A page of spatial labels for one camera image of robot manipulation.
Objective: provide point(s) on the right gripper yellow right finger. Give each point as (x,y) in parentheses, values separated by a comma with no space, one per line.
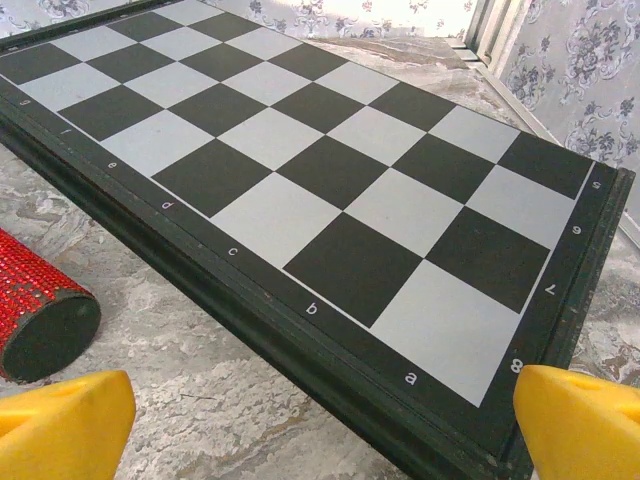
(585,430)

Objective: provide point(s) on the black and white chessboard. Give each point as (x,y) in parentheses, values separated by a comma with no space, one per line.
(320,200)

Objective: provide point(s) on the red glitter cylinder can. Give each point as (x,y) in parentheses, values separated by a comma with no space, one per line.
(45,310)

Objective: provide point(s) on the aluminium frame corner post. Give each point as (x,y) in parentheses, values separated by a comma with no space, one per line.
(495,30)

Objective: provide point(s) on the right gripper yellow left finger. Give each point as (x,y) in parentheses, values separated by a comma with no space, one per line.
(60,430)

